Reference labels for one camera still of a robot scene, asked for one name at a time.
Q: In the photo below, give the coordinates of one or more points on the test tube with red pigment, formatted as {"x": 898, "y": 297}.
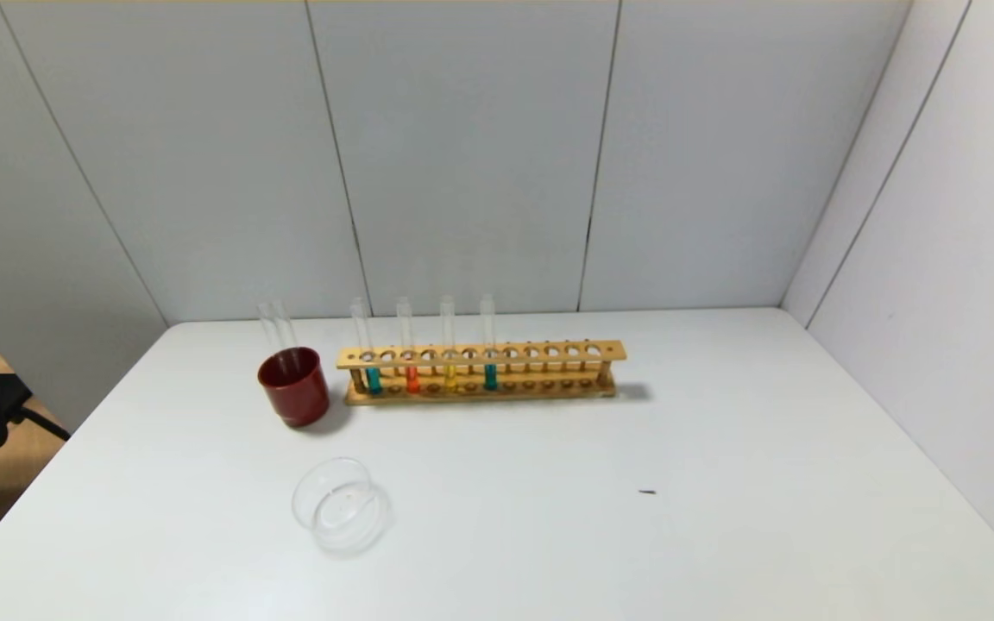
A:
{"x": 412, "y": 379}

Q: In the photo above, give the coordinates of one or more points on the test tube with blue pigment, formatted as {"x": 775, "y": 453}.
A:
{"x": 374, "y": 379}

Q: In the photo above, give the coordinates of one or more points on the wooden test tube rack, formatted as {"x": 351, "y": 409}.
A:
{"x": 480, "y": 355}

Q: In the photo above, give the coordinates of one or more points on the test tube with teal pigment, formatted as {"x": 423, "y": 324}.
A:
{"x": 490, "y": 376}

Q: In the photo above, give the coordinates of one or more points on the test tube with yellow pigment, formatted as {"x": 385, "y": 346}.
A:
{"x": 449, "y": 378}

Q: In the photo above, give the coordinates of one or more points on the red cylindrical cup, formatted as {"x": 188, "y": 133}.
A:
{"x": 294, "y": 392}

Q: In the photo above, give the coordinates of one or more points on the clear glass dish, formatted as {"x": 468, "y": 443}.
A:
{"x": 340, "y": 509}

